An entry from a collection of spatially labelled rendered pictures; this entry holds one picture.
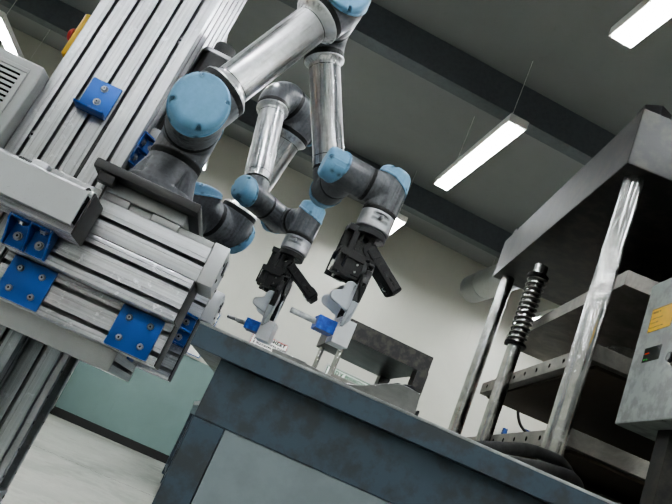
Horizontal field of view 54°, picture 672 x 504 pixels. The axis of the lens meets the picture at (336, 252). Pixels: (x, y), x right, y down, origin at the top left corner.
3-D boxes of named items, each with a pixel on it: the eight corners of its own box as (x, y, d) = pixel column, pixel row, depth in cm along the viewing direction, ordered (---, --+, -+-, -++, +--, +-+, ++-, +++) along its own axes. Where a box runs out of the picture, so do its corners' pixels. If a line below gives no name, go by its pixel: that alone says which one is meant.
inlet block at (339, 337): (287, 320, 128) (298, 295, 130) (282, 322, 133) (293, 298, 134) (347, 348, 130) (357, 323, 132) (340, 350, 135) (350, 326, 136)
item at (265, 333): (221, 322, 169) (230, 303, 170) (224, 327, 173) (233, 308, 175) (267, 342, 167) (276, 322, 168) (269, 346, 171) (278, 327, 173)
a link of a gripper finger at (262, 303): (244, 318, 168) (261, 289, 173) (265, 327, 168) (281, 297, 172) (244, 312, 166) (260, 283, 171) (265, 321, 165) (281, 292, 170)
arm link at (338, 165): (307, 185, 145) (350, 208, 147) (322, 169, 134) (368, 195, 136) (321, 155, 147) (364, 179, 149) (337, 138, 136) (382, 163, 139)
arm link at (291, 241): (312, 249, 181) (310, 239, 174) (305, 264, 180) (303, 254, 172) (287, 240, 182) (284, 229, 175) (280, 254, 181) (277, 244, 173)
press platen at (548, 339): (624, 284, 192) (628, 269, 193) (503, 344, 297) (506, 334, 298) (853, 381, 189) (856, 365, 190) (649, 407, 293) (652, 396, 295)
